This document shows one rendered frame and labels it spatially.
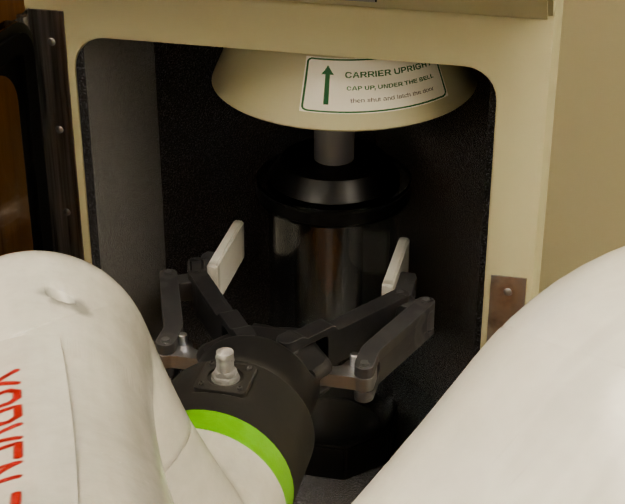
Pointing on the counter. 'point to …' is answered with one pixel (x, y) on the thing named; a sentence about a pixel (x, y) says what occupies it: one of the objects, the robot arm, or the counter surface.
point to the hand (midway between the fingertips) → (315, 258)
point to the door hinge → (57, 128)
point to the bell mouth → (338, 89)
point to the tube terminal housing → (439, 23)
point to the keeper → (504, 300)
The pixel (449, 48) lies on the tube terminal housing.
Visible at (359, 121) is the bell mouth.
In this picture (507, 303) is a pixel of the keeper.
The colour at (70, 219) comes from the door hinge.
